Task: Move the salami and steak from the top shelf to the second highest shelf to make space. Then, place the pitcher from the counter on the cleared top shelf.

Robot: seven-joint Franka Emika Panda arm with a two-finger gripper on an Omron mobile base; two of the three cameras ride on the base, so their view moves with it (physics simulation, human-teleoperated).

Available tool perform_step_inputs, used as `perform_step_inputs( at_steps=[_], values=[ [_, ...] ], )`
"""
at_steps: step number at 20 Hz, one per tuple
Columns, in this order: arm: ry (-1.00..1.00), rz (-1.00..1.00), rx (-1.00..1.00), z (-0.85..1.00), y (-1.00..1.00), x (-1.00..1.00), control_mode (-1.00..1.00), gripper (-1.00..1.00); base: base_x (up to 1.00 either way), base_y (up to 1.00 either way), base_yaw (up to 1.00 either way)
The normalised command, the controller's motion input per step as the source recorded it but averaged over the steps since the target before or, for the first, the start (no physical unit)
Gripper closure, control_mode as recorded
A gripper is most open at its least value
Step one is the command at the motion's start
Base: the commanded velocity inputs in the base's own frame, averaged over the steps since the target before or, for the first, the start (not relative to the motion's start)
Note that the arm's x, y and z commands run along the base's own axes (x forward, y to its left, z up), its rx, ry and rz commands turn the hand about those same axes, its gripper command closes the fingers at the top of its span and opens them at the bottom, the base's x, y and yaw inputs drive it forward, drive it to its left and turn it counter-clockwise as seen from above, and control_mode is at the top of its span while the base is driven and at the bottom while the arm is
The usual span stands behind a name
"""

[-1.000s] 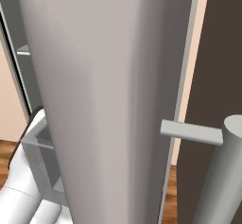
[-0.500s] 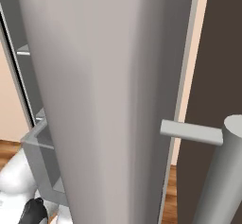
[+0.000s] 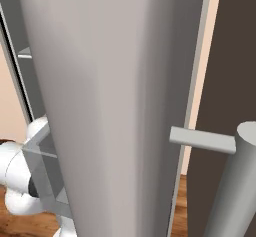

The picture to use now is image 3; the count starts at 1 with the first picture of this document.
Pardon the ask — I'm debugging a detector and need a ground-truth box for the grey fridge door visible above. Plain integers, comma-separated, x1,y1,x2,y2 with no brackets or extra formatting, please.
0,0,215,237

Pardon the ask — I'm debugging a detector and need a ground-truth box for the dark brown cabinet panel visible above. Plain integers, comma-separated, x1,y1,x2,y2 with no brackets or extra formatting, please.
185,0,256,237

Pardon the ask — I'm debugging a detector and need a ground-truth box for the grey fridge door handle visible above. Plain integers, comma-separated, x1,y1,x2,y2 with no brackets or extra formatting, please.
168,120,256,237

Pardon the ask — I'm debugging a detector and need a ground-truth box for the clear fridge door shelf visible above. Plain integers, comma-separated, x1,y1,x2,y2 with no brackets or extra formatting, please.
21,123,76,221

